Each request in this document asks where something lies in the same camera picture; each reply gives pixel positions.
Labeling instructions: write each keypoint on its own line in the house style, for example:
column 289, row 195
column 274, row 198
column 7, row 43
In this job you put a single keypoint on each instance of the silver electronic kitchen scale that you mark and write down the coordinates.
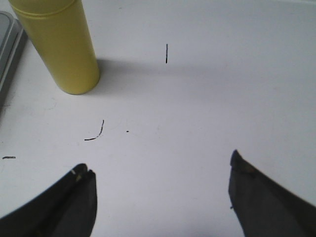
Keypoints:
column 12, row 42

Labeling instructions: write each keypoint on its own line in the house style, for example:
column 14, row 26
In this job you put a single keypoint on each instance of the yellow squeeze bottle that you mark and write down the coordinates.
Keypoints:
column 59, row 32

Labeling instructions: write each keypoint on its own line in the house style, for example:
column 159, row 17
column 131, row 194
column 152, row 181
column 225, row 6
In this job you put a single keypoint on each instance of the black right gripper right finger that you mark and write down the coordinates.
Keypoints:
column 263, row 207

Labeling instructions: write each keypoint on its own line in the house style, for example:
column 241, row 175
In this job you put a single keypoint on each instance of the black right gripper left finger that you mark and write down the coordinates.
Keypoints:
column 66, row 209

